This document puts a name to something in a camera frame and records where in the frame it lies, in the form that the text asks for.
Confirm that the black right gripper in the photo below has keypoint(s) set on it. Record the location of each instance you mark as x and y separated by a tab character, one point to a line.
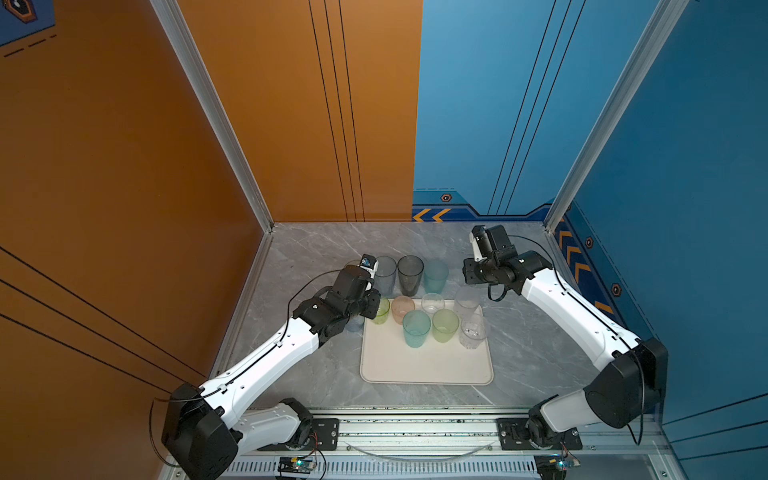
467	271

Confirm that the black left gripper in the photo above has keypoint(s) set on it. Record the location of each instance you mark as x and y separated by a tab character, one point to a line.
373	304

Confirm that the clear dimpled cup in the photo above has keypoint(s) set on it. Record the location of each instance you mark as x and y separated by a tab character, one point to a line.
467	300

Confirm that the green small glass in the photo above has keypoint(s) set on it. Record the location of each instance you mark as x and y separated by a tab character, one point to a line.
383	311

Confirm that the teal tall cup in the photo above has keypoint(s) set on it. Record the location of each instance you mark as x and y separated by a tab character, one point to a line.
416	326
436	273

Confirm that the clear faceted glass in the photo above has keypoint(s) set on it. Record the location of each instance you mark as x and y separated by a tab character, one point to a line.
474	331

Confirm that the pink small glass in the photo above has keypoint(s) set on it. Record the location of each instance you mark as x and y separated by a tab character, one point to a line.
400	307

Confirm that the clear small glass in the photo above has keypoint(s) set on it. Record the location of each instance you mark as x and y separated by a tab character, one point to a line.
431	303

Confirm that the light green tall cup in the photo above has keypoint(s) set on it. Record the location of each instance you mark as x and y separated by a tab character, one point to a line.
445	323

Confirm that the dark grey tall cup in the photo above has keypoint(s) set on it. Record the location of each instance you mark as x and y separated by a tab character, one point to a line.
410	271

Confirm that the light blue plastic cup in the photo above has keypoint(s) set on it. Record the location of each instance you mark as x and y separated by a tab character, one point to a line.
355	324

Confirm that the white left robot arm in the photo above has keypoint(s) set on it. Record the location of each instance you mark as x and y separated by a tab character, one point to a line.
206	427

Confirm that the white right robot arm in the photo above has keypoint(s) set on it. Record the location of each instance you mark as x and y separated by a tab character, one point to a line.
632	372

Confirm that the white rectangular tray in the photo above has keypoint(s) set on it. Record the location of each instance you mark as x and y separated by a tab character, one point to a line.
387	359

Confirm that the blue-grey tall plastic cup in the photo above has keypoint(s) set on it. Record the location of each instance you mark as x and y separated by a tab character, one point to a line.
385	275

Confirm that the left green circuit board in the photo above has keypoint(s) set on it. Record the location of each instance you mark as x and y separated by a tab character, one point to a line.
296	467

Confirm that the green circuit board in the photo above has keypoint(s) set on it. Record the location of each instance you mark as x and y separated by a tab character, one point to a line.
555	467
296	467

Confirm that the right green circuit board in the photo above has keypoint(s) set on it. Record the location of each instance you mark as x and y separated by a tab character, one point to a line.
555	467

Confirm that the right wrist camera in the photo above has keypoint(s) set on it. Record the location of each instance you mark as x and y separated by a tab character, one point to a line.
477	253

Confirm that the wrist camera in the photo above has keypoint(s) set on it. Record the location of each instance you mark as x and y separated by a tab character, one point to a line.
477	253
369	263

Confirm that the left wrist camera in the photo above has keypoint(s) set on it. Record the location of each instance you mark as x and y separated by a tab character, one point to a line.
369	263

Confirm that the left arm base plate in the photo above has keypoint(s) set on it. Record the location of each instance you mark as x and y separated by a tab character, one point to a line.
325	430

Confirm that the aluminium frame rail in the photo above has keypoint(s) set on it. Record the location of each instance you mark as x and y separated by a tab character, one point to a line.
451	431

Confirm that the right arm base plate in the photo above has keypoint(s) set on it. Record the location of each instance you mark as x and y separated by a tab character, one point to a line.
513	433

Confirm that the right aluminium corner post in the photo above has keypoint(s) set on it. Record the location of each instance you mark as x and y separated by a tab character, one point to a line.
654	36

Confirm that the aluminium corner post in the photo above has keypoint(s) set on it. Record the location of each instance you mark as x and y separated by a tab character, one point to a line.
654	36
177	31

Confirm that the left aluminium corner post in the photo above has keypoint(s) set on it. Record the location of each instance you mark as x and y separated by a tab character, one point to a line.
177	31

